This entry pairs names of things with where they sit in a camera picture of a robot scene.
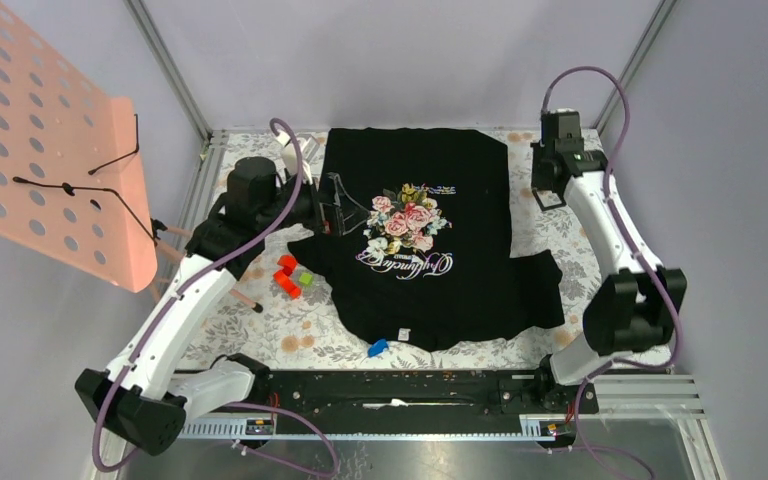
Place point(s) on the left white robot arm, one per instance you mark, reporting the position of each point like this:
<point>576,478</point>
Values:
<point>136,396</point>

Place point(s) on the orange red block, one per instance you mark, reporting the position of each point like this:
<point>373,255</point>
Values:
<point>283,276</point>

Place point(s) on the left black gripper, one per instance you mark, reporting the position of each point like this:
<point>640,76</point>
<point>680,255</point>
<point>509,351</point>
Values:
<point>339,217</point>

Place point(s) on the black floral t-shirt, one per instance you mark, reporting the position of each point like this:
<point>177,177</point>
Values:
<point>431,263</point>

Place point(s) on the floral table mat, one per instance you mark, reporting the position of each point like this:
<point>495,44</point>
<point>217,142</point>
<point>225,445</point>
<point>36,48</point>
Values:
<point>305,333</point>

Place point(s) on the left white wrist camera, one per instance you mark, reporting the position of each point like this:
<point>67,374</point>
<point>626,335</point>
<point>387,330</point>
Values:
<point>297,154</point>

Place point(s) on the black brooch box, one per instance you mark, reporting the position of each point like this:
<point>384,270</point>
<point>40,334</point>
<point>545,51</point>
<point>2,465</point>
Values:
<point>548,200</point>

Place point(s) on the pink perforated music stand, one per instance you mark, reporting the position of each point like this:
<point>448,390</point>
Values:
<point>94,143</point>

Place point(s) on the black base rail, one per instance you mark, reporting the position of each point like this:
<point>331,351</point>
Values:
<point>359,397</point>

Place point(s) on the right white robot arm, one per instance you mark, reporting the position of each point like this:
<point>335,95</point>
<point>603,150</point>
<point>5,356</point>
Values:
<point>635,307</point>

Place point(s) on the green cube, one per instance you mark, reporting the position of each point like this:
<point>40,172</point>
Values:
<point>306,279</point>

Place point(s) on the grey cable duct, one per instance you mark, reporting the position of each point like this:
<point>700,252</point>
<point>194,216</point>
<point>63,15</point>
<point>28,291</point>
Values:
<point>264,427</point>

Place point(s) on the blue clip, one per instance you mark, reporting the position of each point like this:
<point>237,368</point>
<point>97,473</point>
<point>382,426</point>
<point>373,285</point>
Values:
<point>377,348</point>

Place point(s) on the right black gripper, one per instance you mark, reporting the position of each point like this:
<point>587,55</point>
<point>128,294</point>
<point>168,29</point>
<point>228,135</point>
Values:
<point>537,152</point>

